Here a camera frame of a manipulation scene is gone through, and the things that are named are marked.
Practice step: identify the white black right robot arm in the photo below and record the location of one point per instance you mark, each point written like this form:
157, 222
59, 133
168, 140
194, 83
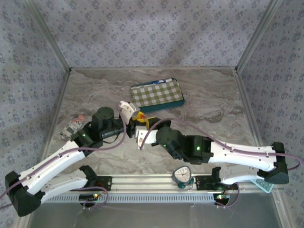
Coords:
242, 156

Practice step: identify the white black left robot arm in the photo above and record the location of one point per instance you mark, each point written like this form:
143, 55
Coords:
59, 159

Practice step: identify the green checkered pouch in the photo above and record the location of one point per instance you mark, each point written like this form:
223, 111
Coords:
164, 108

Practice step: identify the green white checked cloth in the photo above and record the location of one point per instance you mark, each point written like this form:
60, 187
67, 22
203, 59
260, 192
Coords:
156, 95

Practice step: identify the teal alarm clock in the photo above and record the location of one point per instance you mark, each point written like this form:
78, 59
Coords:
182, 174

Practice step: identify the blue white pack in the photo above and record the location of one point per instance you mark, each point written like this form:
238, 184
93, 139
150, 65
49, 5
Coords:
156, 82

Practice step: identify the small black controller board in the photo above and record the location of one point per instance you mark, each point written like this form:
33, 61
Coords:
88, 196
222, 196

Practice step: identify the grey metal panel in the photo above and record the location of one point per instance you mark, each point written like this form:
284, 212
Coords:
152, 216

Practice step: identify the light blue calculator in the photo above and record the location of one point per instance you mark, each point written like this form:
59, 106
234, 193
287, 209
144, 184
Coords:
263, 186

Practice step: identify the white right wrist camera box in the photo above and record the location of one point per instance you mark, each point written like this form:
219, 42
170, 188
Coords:
143, 136

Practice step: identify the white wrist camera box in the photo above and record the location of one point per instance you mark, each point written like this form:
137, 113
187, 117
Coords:
127, 110
143, 136

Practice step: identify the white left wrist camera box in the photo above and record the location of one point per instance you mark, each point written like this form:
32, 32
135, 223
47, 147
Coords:
127, 110

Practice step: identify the aluminium side rail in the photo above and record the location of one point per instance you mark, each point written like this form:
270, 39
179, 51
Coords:
249, 104
56, 104

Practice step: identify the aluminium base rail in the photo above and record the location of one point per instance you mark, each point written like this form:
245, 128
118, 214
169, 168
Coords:
142, 181

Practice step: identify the aluminium corner post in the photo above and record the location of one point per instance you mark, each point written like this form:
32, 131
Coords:
255, 35
50, 35

